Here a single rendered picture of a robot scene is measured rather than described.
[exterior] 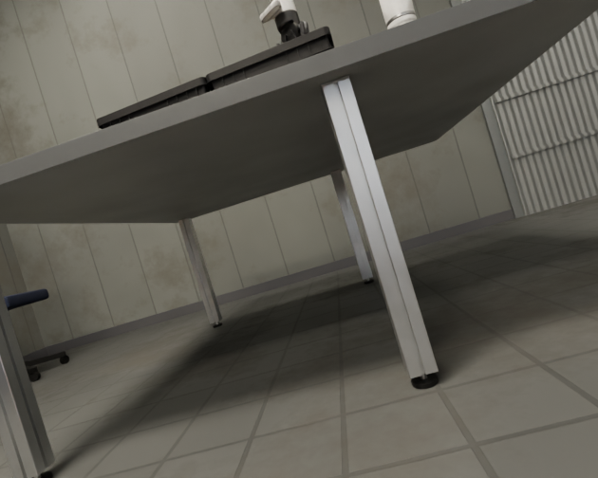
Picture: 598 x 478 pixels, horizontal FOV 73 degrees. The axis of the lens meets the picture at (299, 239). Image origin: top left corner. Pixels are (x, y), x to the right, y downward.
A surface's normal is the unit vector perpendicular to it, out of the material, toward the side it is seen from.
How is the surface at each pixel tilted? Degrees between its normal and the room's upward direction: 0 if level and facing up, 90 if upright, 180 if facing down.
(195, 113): 90
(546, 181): 90
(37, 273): 90
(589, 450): 0
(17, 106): 90
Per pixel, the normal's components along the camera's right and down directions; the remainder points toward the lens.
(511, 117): -0.09, 0.04
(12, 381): 0.95, -0.29
